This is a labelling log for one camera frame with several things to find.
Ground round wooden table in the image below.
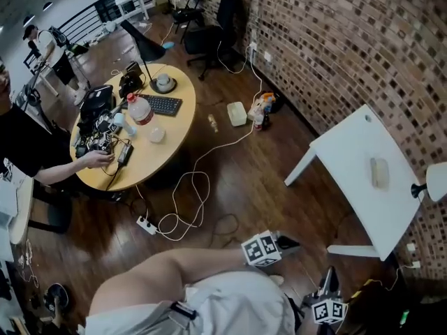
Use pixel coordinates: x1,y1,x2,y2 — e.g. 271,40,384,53
69,63,198,193

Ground black round device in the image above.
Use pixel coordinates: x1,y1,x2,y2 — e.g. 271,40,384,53
43,283,70,319

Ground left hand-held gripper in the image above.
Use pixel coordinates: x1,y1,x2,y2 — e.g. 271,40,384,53
240,230,302,267

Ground clear plastic lid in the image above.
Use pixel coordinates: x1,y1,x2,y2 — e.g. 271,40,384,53
147,126,166,144

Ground person's white shirt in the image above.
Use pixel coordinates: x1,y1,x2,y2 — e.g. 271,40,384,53
83,266,298,335

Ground white power strip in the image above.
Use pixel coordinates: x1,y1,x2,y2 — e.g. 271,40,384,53
135,215,158,236

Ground black desk lamp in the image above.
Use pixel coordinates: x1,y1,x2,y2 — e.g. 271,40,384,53
119,19,177,95

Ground white table lamp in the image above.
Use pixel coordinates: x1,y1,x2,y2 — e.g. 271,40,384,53
410,161,447,203

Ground black metal railing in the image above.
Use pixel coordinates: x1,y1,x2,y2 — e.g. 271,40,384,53
55,0,157,45

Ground black stool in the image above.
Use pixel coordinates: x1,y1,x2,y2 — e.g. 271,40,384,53
27,183,74,235

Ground orange snack packets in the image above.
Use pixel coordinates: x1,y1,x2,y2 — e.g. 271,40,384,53
258,91,277,114

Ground small pale blue bottle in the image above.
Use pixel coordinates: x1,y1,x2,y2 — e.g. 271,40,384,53
112,112,138,137

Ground black keyboard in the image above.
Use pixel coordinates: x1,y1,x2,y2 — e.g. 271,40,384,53
137,94,184,117

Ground white side table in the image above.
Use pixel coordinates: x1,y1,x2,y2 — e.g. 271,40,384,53
284,103,425,262

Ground beige glasses case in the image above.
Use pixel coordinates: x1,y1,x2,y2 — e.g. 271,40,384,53
369,156,390,190

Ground black folding chair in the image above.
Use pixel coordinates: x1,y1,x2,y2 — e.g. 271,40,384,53
170,0,207,45

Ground black bag with yellow cable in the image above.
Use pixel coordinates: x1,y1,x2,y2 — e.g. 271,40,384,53
344,279,425,335

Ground long white cable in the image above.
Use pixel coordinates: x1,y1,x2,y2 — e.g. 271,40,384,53
133,40,265,243

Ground large red-capped water bottle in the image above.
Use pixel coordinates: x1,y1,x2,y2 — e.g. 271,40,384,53
126,92,156,127

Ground white plastic box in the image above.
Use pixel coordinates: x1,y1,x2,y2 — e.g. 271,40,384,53
226,100,249,128

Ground person's left forearm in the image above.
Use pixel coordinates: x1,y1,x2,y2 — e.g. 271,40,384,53
88,248,249,325

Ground black office chair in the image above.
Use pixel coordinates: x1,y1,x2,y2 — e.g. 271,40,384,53
183,0,246,81

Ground spare hand-held grippers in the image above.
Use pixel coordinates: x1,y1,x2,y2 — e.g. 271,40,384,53
73,109,123,158

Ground black power adapter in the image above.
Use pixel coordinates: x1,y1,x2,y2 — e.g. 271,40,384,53
117,142,135,166

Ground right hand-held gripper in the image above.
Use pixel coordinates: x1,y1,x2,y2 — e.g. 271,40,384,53
302,266,349,326

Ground black shoulder strap clip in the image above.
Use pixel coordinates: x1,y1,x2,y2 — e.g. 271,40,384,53
169,300,198,321

